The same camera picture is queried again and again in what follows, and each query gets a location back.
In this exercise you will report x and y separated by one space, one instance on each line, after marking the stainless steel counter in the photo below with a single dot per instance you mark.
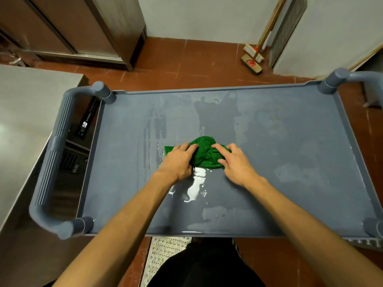
24 122

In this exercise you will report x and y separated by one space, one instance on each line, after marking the brown bristle broom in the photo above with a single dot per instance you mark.
251 65

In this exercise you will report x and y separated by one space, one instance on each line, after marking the person's left thumb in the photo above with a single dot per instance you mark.
189 169

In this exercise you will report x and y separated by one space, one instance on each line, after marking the grey plastic utility cart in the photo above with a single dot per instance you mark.
284 140

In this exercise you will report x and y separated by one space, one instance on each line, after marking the person's right forearm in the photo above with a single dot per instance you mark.
308 236

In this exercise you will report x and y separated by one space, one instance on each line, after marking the grey mesh panel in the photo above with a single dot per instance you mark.
288 26

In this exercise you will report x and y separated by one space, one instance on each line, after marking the stainless steel cabinet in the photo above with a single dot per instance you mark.
74 26

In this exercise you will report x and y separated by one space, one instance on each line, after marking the metal floor drain grate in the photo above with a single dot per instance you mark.
365 243

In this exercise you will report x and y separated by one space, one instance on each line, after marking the person's left hand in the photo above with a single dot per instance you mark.
175 165

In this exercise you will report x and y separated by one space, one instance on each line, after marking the person's right thumb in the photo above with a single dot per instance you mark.
222 163

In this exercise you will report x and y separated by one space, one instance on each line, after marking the white floor drain grate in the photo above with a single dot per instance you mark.
161 257

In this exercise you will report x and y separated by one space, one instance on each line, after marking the white bristle broom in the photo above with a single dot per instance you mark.
252 52

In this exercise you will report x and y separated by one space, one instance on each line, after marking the black control panel display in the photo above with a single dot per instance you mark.
86 121

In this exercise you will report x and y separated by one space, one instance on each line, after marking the person's left forearm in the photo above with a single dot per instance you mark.
119 230

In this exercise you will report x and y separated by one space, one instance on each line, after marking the person's right hand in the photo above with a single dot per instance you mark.
238 168

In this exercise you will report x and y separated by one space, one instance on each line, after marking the green cleaning cloth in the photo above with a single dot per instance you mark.
206 153

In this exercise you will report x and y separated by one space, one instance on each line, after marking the person's black trousers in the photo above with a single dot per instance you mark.
206 266

